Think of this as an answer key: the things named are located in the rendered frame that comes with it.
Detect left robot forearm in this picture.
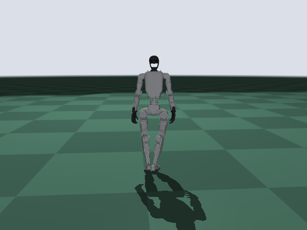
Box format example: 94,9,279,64
132,92,140,111

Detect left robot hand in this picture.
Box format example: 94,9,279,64
131,107,138,124

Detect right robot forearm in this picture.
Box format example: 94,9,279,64
168,90,176,111

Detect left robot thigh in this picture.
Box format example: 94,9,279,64
139,108,150,143

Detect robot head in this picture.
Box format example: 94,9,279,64
149,56,159,71

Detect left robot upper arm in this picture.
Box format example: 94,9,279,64
136,73,145,96

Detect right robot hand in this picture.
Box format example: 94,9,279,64
169,106,176,124

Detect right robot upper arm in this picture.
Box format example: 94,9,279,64
163,73,172,96

